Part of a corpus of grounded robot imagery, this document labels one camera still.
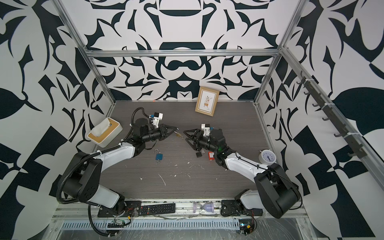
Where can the blue padlock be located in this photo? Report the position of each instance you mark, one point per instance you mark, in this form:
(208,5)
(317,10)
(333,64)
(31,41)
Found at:
(159,155)

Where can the black wall hook rail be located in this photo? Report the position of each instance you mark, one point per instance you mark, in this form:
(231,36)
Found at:
(344,129)

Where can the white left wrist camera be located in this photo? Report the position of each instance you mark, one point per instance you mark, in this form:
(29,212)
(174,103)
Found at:
(155,119)

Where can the small wired circuit board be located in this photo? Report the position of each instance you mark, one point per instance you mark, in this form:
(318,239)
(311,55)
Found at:
(119,223)

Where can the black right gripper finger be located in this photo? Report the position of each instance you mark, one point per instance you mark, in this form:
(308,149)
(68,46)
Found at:
(191,132)
(192,142)

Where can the black remote control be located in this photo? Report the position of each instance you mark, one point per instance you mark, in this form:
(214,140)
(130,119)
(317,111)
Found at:
(159,209)

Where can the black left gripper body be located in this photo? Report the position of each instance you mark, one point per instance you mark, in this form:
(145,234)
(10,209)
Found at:
(160,134)

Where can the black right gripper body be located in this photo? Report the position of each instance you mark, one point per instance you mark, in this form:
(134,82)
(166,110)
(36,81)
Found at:
(203,143)

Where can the red padlock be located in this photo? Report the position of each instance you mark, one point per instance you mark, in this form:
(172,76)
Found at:
(211,156)

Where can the white tissue box wooden lid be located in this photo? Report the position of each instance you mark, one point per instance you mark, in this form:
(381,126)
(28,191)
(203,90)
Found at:
(105,132)

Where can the purple hourglass timer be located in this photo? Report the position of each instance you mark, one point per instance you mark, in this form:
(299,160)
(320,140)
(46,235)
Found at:
(207,207)

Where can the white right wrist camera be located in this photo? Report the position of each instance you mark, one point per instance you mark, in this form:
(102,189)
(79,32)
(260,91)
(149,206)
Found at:
(206,128)

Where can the green circuit board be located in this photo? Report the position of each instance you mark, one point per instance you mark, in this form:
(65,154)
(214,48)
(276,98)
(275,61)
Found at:
(247,226)

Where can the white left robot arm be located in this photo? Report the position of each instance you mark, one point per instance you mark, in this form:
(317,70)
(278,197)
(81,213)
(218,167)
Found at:
(80,182)

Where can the white alarm clock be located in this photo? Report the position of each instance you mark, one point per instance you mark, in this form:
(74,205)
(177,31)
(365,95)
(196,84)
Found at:
(267,157)

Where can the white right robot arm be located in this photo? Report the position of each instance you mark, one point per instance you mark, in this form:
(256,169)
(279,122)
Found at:
(275,191)

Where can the wooden picture frame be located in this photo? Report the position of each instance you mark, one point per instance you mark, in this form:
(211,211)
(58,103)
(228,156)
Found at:
(207,101)

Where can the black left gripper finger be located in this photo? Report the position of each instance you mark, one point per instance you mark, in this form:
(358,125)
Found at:
(170,135)
(171,128)

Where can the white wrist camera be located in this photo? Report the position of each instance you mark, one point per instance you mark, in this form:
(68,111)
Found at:
(206,128)
(155,119)

